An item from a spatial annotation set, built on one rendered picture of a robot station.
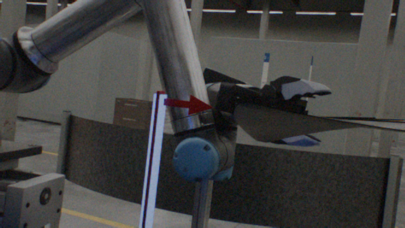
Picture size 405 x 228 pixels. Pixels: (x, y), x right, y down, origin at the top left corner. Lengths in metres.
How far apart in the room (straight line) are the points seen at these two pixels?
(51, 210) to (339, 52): 5.83
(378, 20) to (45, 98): 8.15
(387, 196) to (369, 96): 2.24
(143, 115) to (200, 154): 6.48
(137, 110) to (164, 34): 6.49
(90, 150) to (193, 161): 1.97
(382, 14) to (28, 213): 4.26
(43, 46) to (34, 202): 0.33
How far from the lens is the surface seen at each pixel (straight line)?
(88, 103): 10.24
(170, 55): 0.75
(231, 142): 0.87
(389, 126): 0.44
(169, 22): 0.77
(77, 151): 2.78
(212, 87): 0.88
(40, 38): 1.02
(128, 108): 7.34
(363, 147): 4.71
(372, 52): 4.73
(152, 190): 0.52
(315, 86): 0.65
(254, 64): 6.78
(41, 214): 0.92
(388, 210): 2.59
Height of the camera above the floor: 1.20
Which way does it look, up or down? 3 degrees down
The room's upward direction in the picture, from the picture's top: 7 degrees clockwise
